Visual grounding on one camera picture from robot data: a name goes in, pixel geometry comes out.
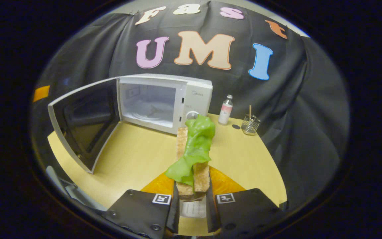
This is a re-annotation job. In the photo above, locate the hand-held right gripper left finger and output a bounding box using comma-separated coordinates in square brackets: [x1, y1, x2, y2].
[103, 171, 180, 239]

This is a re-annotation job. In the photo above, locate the white microwave oven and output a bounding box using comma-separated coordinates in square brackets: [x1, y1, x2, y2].
[47, 74, 213, 174]

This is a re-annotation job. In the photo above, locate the sandwich with green lettuce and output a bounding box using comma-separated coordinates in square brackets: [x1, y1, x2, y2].
[164, 115, 216, 201]

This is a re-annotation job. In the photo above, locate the clear bottle with pink label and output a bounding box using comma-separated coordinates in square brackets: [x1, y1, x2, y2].
[218, 95, 234, 125]

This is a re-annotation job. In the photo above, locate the white rectangular tray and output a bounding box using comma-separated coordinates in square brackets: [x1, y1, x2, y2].
[180, 199, 208, 219]

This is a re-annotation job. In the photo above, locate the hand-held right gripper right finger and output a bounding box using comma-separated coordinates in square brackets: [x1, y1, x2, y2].
[206, 166, 286, 234]

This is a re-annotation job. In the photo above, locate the glass holder with wooden stick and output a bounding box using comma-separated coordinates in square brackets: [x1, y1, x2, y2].
[241, 105, 261, 136]

